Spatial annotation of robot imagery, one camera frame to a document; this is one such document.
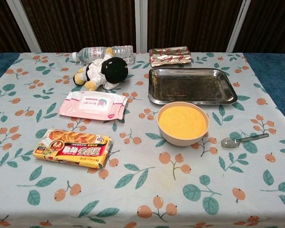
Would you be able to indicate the beige bowl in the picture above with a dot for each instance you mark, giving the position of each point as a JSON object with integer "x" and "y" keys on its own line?
{"x": 183, "y": 139}

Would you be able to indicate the clear plastic water bottle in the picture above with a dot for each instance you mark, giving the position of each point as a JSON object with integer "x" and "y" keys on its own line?
{"x": 91, "y": 54}

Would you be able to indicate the pink wet wipes pack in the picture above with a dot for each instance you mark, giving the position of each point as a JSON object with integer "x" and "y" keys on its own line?
{"x": 92, "y": 104}

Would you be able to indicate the floral patterned tablecloth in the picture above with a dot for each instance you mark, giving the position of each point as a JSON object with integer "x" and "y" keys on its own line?
{"x": 142, "y": 185}

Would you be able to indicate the white metal frame post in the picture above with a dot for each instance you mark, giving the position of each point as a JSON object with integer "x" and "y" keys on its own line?
{"x": 236, "y": 26}
{"x": 141, "y": 23}
{"x": 23, "y": 26}

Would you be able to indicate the plush doll with black head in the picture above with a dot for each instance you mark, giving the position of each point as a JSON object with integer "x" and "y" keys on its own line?
{"x": 109, "y": 71}

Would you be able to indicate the stainless steel tray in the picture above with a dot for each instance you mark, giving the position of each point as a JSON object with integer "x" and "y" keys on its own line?
{"x": 192, "y": 85}

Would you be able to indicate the dark brown curtain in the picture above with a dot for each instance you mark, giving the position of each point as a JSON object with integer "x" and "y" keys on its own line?
{"x": 85, "y": 23}

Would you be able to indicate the yellow curry box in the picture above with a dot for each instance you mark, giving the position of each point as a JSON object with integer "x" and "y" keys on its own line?
{"x": 73, "y": 148}

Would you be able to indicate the gold foil packet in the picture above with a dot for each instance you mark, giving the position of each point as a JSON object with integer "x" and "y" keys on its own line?
{"x": 169, "y": 57}

